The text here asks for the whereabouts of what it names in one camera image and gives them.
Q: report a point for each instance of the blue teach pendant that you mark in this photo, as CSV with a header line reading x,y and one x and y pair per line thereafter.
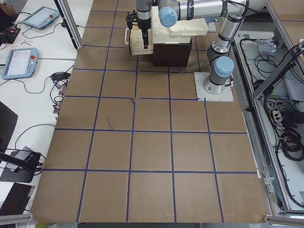
x,y
41,18
21,63

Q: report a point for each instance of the cream plastic box lid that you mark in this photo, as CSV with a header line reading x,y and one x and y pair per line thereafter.
x,y
166,35

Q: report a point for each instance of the dark brown wooden cabinet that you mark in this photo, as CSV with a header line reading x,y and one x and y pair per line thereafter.
x,y
171,55

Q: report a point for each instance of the aluminium frame post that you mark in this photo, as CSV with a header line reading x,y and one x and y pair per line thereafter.
x,y
68,19

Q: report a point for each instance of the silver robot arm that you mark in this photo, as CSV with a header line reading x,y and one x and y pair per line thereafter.
x,y
233,11

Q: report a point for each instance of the cream plastic tray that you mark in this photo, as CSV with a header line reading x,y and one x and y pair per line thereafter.
x,y
181,28

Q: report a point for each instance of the light wooden drawer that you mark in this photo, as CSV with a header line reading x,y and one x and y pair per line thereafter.
x,y
133,39

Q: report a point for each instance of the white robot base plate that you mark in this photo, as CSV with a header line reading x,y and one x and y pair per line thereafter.
x,y
206,91

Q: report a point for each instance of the lower blue teach pendant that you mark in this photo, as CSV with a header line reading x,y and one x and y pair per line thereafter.
x,y
21,63

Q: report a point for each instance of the upper blue teach pendant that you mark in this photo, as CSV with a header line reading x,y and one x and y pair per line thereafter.
x,y
41,18

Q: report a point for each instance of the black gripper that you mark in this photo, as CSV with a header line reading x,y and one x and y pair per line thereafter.
x,y
144,24

